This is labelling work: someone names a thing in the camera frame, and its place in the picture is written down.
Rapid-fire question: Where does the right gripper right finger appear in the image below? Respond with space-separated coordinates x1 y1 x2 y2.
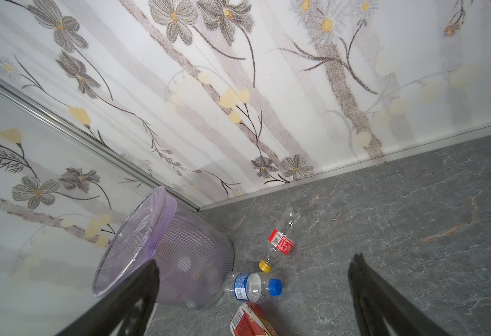
348 253 448 336

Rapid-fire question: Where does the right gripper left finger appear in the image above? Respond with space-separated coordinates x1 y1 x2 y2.
59 260 159 335

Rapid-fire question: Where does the purple lined waste bin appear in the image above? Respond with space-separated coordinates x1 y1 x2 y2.
91 187 234 309

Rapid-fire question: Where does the clear bottle blue label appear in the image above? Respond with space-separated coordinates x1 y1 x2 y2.
223 272 283 304

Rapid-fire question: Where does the clear bottle yellow cap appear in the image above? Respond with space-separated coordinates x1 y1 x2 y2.
259 207 306 274

